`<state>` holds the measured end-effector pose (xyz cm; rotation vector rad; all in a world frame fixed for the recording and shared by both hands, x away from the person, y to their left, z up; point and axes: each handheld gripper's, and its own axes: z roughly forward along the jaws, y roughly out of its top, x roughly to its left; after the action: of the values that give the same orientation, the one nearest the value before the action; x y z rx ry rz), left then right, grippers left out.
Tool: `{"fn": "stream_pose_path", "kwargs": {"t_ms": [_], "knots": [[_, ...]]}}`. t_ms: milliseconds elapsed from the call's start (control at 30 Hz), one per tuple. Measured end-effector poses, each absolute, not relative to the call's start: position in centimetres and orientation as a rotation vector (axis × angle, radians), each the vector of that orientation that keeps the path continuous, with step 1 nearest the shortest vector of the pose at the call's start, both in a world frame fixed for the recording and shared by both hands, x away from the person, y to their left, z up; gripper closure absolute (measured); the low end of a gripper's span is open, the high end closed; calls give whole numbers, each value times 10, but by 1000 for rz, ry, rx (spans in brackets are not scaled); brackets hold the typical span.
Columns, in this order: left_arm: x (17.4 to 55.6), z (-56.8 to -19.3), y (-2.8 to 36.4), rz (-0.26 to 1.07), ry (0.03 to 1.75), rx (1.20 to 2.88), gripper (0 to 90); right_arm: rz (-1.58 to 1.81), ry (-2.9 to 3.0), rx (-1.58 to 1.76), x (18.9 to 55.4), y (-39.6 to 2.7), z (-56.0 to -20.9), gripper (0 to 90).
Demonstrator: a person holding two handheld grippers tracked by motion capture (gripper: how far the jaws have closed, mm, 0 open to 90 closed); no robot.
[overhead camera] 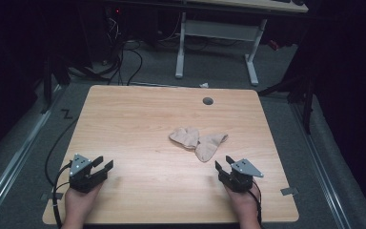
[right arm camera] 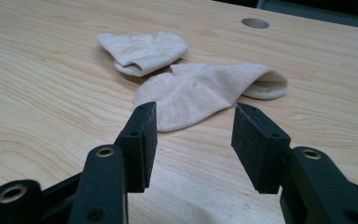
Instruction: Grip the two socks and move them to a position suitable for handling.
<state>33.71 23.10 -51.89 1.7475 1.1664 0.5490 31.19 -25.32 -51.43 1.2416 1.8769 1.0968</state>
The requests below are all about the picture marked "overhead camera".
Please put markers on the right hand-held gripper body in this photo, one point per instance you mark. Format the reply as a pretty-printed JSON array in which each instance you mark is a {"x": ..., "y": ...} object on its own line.
[{"x": 241, "y": 178}]

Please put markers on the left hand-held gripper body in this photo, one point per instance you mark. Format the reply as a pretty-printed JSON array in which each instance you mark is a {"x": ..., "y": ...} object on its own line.
[{"x": 80, "y": 178}]

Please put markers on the beige sock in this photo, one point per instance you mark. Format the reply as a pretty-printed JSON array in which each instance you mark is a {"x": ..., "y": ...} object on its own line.
[
  {"x": 208, "y": 148},
  {"x": 186, "y": 137}
]

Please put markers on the person's left hand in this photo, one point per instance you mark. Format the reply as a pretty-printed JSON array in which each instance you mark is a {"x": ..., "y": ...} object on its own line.
[{"x": 77, "y": 206}]

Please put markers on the person's right hand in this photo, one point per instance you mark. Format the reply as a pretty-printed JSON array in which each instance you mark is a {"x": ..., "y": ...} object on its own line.
[{"x": 246, "y": 206}]

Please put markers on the grey tape piece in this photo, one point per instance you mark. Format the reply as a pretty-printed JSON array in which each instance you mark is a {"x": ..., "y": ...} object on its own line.
[
  {"x": 289, "y": 191},
  {"x": 49, "y": 196}
]

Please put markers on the crumpled white paper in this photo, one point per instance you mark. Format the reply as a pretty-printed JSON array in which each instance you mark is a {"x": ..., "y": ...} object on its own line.
[{"x": 204, "y": 85}]

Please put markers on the black metal stand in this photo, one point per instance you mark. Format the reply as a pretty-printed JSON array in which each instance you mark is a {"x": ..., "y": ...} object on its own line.
[
  {"x": 300, "y": 92},
  {"x": 49, "y": 82}
]

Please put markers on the red object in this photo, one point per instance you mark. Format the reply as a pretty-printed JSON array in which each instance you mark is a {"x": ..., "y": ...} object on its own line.
[{"x": 273, "y": 45}]

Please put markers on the white-framed desk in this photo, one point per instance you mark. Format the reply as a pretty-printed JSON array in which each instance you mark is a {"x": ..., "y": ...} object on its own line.
[{"x": 217, "y": 30}]

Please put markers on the metal floor rail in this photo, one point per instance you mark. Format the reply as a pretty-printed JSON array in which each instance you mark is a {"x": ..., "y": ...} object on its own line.
[
  {"x": 16, "y": 159},
  {"x": 321, "y": 165}
]

